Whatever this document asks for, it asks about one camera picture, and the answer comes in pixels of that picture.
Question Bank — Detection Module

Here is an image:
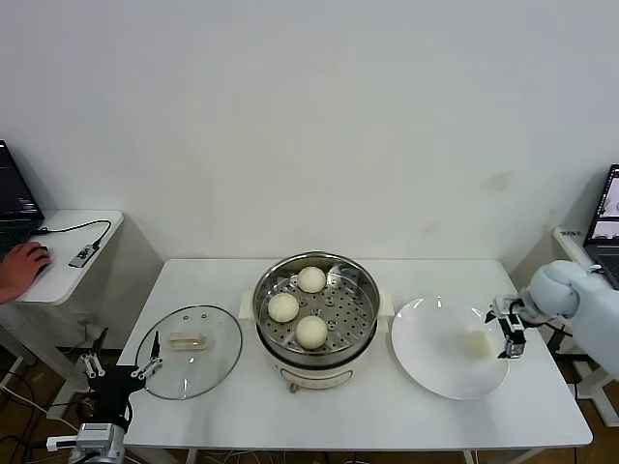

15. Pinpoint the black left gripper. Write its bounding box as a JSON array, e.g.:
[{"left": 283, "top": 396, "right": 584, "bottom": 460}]
[{"left": 79, "top": 327, "right": 164, "bottom": 425}]

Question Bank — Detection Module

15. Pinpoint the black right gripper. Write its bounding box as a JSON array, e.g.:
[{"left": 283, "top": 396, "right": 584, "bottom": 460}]
[{"left": 484, "top": 297, "right": 532, "bottom": 361}]

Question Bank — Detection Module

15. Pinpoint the white steamed baozi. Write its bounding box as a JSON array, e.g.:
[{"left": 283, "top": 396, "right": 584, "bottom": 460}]
[
  {"left": 267, "top": 293, "right": 301, "bottom": 324},
  {"left": 463, "top": 330, "right": 495, "bottom": 360},
  {"left": 295, "top": 316, "right": 329, "bottom": 350},
  {"left": 296, "top": 266, "right": 327, "bottom": 294}
]

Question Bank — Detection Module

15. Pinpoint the glass lid with cream handle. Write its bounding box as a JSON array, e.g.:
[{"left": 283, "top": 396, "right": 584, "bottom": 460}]
[{"left": 134, "top": 304, "right": 243, "bottom": 401}]

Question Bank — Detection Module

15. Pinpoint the stainless steel steamer basket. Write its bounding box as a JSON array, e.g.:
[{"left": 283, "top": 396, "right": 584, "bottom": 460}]
[{"left": 251, "top": 249, "right": 381, "bottom": 367}]

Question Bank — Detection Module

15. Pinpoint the person's bare hand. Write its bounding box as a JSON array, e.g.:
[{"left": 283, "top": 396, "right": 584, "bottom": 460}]
[{"left": 2, "top": 241, "right": 52, "bottom": 302}]

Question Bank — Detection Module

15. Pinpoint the white round plate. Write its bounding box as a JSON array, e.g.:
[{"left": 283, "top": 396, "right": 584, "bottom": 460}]
[{"left": 390, "top": 295, "right": 511, "bottom": 401}]

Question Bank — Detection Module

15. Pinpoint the white side table with label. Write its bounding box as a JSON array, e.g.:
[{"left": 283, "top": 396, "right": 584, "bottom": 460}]
[{"left": 510, "top": 224, "right": 619, "bottom": 429}]

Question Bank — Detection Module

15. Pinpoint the small silver USB device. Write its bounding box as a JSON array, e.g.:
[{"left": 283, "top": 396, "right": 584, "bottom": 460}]
[{"left": 68, "top": 244, "right": 96, "bottom": 269}]

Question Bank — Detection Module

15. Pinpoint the cream electric cooker pot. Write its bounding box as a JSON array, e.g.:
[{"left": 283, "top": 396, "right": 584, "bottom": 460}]
[{"left": 239, "top": 287, "right": 394, "bottom": 395}]

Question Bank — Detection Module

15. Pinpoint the black laptop with dark screen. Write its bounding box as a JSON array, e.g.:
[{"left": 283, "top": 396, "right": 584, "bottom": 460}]
[{"left": 0, "top": 139, "right": 45, "bottom": 262}]

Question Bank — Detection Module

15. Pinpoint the white floor cable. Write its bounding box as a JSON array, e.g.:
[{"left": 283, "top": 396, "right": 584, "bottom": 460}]
[{"left": 0, "top": 384, "right": 83, "bottom": 436}]

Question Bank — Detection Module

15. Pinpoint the grey laptop showing camera views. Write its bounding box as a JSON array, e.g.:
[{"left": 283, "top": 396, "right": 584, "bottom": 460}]
[{"left": 582, "top": 163, "right": 619, "bottom": 291}]

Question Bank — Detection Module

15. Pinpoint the black USB cable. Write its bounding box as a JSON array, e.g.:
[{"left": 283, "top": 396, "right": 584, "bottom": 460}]
[{"left": 31, "top": 219, "right": 113, "bottom": 252}]

